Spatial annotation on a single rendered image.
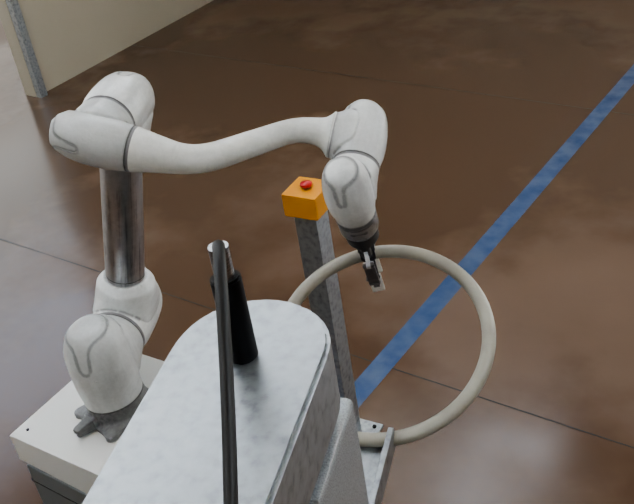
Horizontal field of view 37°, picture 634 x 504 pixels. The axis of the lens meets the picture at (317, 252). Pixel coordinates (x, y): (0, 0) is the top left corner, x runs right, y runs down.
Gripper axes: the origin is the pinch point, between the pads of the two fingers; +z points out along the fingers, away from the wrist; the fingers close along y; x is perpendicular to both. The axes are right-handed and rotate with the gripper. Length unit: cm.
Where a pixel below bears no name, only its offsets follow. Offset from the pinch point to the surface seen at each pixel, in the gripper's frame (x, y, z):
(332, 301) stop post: -23, -40, 74
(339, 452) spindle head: -1, 71, -67
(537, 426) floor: 37, -13, 141
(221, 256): -7, 59, -103
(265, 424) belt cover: -7, 74, -87
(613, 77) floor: 134, -275, 262
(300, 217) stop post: -25, -52, 41
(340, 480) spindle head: -2, 74, -64
